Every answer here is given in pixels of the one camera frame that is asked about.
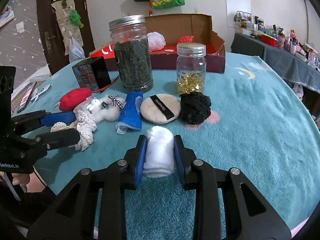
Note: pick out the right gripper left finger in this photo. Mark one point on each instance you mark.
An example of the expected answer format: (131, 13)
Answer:
(124, 174)

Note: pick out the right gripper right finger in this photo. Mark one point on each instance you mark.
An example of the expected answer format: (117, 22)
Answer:
(198, 175)

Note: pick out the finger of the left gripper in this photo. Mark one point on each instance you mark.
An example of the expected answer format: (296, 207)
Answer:
(51, 141)
(56, 118)

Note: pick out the white towel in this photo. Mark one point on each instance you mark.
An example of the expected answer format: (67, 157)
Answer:
(159, 158)

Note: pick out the cream lace scrunchie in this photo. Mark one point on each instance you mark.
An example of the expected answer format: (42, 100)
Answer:
(84, 124)

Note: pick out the red knitted plush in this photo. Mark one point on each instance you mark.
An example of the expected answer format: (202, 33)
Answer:
(70, 100)

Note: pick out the black fluffy pom pom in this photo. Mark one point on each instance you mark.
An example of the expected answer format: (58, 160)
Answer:
(195, 108)

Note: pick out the white plush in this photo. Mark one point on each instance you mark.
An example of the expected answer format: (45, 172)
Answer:
(107, 108)

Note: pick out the beige powder puff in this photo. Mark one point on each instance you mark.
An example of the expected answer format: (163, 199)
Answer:
(160, 108)

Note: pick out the left hand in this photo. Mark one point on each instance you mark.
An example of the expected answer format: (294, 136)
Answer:
(20, 179)

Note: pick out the smartphone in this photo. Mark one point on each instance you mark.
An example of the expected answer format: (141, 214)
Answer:
(26, 97)

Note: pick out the blue rolled cloth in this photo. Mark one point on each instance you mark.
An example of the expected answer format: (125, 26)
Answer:
(130, 117)

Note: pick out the teal fluffy table cover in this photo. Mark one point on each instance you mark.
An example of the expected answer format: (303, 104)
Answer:
(257, 125)

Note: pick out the black colourful gift box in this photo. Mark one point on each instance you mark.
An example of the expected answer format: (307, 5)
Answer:
(92, 73)

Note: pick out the dark brown door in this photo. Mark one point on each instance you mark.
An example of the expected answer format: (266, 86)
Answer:
(51, 37)

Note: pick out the plastic bag on door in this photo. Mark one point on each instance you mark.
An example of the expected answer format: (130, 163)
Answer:
(76, 51)

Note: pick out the small jar of gold capsules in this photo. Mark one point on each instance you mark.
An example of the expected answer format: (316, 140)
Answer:
(190, 67)

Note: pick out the green plush on door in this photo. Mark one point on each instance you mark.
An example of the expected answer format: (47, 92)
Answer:
(76, 19)

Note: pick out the white pink bath pouf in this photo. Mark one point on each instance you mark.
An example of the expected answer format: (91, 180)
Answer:
(156, 41)

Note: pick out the red mesh ball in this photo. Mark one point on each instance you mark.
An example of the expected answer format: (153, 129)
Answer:
(186, 39)

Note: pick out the tall jar of dark tea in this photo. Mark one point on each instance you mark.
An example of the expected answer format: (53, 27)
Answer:
(131, 52)

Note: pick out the grey covered side table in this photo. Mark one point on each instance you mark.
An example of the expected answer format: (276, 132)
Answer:
(287, 66)

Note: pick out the cardboard box red inside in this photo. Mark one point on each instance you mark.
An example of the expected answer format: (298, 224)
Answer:
(180, 28)

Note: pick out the red tray on side table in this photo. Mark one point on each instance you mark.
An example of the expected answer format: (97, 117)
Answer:
(271, 41)

